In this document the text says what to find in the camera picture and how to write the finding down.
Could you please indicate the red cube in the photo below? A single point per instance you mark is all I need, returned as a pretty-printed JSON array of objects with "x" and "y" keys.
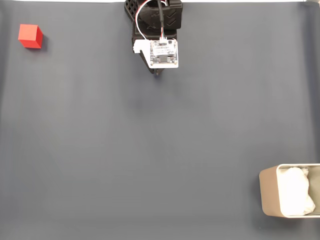
[{"x": 28, "y": 33}]

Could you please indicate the beige metal box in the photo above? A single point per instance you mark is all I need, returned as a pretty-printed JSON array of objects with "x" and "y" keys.
[{"x": 268, "y": 192}]

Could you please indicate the dark grey table mat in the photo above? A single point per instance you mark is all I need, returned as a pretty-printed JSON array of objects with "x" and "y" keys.
[{"x": 150, "y": 137}]

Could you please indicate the white crumpled paper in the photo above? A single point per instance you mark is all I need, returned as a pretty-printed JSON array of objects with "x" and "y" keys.
[{"x": 295, "y": 192}]

